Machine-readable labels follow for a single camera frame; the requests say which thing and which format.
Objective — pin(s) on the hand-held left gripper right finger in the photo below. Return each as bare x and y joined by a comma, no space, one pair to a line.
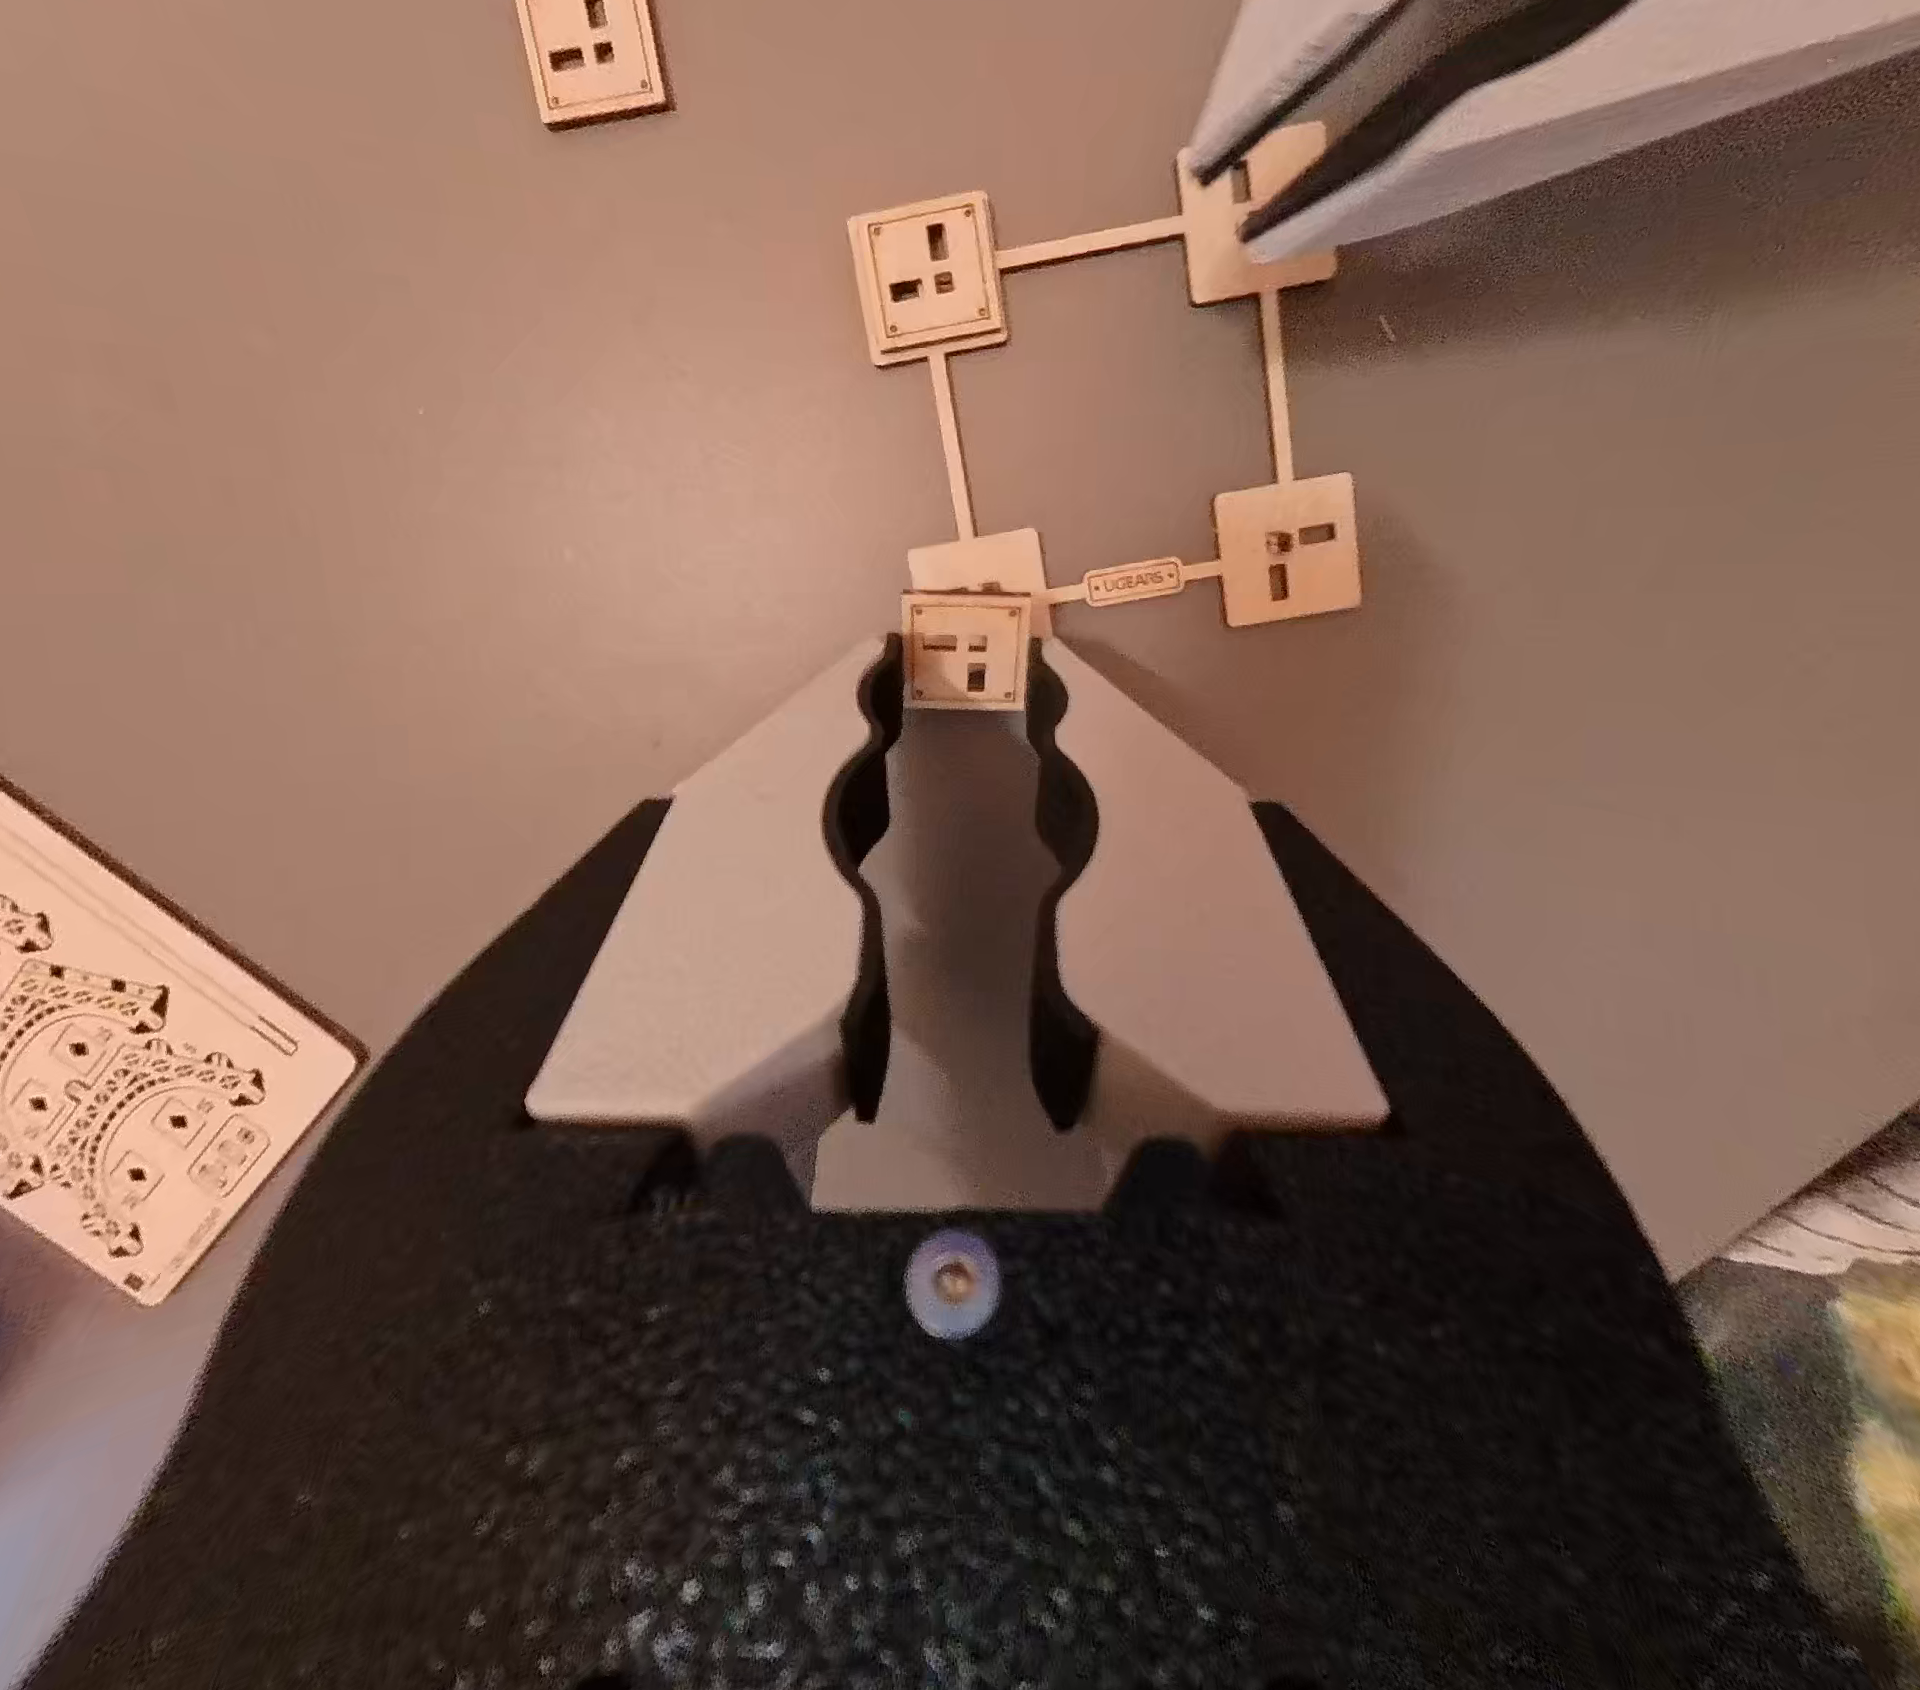
1216,939

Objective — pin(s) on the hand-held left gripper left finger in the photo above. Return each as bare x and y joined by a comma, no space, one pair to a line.
706,939

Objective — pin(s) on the small wooden square tile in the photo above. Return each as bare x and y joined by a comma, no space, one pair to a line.
630,77
887,251
936,680

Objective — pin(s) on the wooden four-square frame piece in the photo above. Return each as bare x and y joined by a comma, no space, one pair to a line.
1325,588

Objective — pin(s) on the wooden sheet with arch parts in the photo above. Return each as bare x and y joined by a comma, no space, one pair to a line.
293,1062

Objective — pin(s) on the patterned cloth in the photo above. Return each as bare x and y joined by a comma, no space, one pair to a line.
1798,1392

